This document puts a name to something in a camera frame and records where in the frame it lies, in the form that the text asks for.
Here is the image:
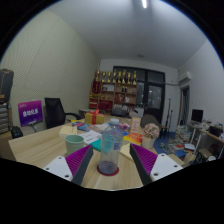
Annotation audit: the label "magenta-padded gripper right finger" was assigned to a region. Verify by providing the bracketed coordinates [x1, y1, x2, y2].
[129, 143, 184, 186]

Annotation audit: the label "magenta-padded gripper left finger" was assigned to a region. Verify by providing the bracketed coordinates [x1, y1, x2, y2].
[43, 144, 94, 187]

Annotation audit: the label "clear plastic water bottle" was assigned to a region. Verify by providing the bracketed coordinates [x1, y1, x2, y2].
[97, 118, 124, 175]

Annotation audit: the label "pale green cup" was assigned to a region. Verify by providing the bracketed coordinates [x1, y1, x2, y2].
[64, 134, 85, 157]

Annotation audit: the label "pile of books on floor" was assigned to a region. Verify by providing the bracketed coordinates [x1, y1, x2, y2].
[173, 124, 193, 148]

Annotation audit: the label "pink flowers in white pot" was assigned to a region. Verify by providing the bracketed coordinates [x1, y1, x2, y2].
[141, 122, 161, 150]

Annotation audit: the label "pale yellow notepad block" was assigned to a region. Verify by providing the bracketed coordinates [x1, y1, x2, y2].
[59, 124, 78, 138]

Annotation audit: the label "orange book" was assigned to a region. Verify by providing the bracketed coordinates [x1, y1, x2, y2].
[123, 132, 144, 146]

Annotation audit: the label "wooden stool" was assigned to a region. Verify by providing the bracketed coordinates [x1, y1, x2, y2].
[196, 148, 213, 160]

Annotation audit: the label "teal book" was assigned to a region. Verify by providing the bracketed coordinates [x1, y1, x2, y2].
[89, 138, 103, 153]

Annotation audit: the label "white booklet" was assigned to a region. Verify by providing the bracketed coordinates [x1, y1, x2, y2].
[79, 129, 103, 145]

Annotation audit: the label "flat round red coaster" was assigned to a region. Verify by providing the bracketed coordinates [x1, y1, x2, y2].
[96, 164, 120, 177]

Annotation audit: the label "grey armchair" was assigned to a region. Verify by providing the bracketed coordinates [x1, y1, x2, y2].
[141, 113, 163, 130]

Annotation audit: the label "black tripod stand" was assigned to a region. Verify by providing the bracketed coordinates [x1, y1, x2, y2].
[164, 98, 175, 131]

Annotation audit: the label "long wooden desk white legs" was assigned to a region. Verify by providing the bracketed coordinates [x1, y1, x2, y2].
[188, 121, 224, 158]

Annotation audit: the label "black office chair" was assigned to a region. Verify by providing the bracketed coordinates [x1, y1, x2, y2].
[44, 97, 82, 130]

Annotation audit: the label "black computer monitor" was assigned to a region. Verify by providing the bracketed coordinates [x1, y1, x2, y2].
[190, 108, 204, 124]

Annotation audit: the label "purple sign board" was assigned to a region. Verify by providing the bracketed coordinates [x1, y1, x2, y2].
[17, 99, 44, 128]

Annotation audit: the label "yellow gift box red ribbon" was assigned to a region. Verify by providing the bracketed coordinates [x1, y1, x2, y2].
[84, 109, 105, 126]

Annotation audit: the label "black tray on desk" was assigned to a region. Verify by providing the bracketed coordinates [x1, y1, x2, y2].
[208, 125, 224, 138]

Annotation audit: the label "dark framed glass door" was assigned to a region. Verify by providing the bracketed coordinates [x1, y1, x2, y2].
[113, 65, 166, 123]

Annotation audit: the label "grey ribbed suitcase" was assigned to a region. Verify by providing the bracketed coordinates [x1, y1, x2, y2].
[0, 102, 9, 135]

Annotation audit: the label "wooden shelf unit with trophies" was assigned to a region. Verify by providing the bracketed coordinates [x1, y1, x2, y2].
[88, 69, 138, 114]

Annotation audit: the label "dark suitcase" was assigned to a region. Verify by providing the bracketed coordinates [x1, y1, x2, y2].
[0, 68, 15, 104]

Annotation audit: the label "white wall air conditioner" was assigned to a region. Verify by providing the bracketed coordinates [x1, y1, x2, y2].
[178, 70, 193, 86]

